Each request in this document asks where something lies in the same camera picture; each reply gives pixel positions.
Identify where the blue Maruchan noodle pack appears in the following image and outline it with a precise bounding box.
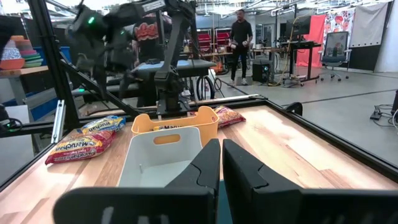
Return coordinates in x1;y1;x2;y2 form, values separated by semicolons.
80;115;127;135
152;124;182;131

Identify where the black computer monitor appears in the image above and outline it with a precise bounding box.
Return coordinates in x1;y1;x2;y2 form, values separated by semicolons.
285;15;312;37

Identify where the black power strip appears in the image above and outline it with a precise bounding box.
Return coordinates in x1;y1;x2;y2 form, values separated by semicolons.
369;105;384;121

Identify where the grey hanging cloth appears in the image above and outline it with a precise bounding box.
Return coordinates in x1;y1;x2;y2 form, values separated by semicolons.
348;2;389;48

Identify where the black cable coil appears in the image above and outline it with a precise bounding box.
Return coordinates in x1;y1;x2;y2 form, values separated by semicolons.
195;76;223;101

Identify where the blue storage bin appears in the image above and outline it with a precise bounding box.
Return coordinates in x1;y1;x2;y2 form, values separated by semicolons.
33;45;72;67

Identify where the black computer tower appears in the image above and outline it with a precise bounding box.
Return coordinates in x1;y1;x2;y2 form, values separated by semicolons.
251;58;274;83

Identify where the floral hanging cloth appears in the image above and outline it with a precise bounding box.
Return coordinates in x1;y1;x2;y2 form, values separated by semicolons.
323;6;356;47

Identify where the black standing desk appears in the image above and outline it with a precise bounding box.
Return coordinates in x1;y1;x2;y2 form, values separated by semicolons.
279;40;323;87

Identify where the blue patterned bowl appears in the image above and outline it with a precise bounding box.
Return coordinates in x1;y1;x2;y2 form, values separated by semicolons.
1;46;22;60

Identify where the green bowl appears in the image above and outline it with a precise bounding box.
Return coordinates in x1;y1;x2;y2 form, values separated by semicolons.
21;52;44;68

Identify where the blue white snack bag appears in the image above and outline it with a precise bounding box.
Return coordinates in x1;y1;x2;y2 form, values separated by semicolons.
131;105;220;147

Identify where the grey work table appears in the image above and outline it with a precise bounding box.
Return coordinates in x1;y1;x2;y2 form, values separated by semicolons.
133;58;217;78

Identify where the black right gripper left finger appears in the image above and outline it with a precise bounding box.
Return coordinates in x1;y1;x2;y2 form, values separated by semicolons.
52;138;221;224

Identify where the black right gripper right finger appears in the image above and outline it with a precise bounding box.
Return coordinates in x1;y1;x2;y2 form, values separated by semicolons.
222;138;398;224

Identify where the wooden shelf board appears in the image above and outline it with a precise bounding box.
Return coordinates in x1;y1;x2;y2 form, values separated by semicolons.
0;65;50;78

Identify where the silver aluminium profile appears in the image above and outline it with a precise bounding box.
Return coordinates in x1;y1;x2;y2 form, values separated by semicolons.
50;99;67;144

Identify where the person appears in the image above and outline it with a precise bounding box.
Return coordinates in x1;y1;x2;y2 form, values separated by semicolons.
132;14;172;65
229;8;254;86

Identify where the white plastic bin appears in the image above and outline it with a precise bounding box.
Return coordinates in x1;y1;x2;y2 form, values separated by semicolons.
118;126;203;189

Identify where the red hanging cloth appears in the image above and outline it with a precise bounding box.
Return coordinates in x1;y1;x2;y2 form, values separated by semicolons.
296;14;326;68

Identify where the red storage rack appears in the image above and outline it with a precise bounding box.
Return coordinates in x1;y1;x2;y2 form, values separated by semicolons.
215;27;231;54
197;28;213;54

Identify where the grey office chair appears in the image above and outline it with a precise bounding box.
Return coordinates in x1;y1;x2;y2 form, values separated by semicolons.
319;30;353;82

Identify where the orange bowl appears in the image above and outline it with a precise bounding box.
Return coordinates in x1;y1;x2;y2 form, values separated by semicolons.
0;57;25;71

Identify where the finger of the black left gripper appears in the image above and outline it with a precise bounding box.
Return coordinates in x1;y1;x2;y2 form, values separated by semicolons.
119;70;137;98
92;67;108;101

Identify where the red Maruchan noodle pack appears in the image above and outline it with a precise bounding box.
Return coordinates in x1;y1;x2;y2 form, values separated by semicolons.
45;129;116;166
213;105;247;129

